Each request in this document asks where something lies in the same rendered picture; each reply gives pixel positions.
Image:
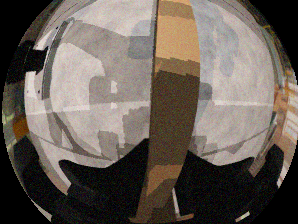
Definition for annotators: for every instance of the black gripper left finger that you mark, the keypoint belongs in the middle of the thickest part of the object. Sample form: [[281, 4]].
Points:
[[122, 181]]

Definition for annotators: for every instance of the brown wooden post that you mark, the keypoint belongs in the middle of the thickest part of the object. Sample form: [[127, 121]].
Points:
[[154, 215]]

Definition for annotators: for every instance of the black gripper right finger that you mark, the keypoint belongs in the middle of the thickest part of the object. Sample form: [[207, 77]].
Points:
[[199, 179]]

